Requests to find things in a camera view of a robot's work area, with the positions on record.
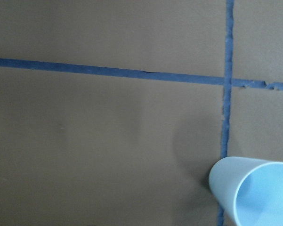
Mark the light blue cup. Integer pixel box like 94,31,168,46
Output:
209,157,283,226

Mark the blue tape strip centre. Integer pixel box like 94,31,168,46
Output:
216,0,235,226

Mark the blue tape strip middle row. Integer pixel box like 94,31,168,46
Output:
0,56,283,91

